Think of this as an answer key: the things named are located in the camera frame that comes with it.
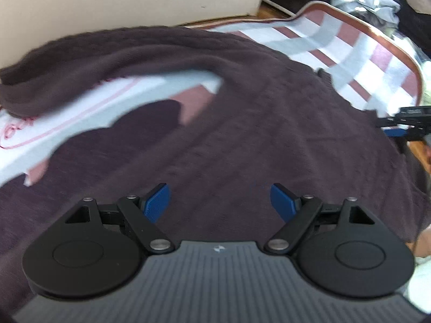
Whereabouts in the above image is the grey clothes pile background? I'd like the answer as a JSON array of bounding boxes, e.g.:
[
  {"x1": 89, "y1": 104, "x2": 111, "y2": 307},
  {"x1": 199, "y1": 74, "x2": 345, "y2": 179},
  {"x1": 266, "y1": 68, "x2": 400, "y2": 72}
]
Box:
[{"x1": 330, "y1": 0, "x2": 430, "y2": 42}]

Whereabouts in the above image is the dark brown cable-knit sweater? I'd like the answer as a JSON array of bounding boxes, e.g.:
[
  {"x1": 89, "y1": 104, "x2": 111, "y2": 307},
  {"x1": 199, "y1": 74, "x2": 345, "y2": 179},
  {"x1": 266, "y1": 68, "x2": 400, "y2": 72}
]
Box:
[{"x1": 0, "y1": 25, "x2": 431, "y2": 263}]

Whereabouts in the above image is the checkered pink grey rug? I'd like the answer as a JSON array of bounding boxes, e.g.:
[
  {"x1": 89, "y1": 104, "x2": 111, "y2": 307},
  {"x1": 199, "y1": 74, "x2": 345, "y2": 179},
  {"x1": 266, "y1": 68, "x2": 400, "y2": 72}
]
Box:
[{"x1": 1, "y1": 2, "x2": 423, "y2": 186}]

